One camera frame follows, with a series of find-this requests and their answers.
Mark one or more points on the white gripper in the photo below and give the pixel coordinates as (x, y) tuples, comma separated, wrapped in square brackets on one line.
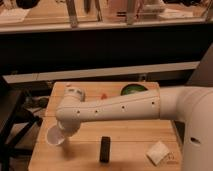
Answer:
[(68, 128)]

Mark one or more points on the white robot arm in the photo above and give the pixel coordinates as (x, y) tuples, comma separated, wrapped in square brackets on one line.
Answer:
[(191, 105)]

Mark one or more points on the green ceramic bowl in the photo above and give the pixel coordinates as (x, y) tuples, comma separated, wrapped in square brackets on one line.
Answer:
[(132, 88)]

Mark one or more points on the black remote control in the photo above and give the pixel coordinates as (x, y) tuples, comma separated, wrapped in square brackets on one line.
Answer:
[(104, 156)]

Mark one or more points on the orange carrot toy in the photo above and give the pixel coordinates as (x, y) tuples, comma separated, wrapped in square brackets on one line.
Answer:
[(104, 96)]

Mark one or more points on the black chair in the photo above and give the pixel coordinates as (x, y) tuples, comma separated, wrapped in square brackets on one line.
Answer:
[(12, 112)]

